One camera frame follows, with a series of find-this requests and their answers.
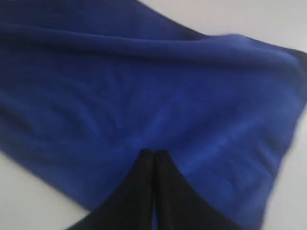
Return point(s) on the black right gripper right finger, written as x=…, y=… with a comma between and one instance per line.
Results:
x=178, y=205

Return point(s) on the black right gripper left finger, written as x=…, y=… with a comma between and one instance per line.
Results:
x=130, y=207

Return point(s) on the blue towel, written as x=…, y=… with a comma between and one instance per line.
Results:
x=86, y=84

